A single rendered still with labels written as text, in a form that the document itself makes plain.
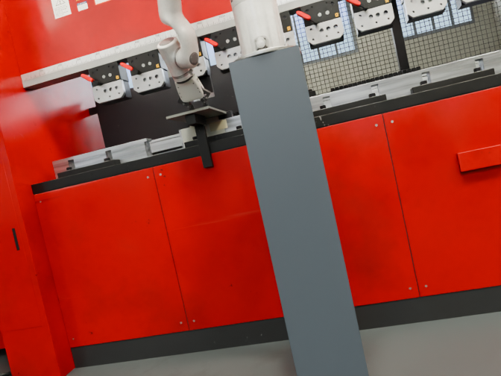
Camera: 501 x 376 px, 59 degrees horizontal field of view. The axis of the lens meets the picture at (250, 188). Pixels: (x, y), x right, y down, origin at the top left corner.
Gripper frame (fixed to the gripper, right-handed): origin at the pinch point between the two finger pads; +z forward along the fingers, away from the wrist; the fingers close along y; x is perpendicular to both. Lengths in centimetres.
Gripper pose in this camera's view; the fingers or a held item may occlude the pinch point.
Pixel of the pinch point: (199, 107)
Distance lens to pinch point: 194.6
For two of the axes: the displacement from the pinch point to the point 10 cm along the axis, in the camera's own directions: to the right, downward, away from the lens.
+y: -9.4, 2.0, 2.6
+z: 3.2, 6.9, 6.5
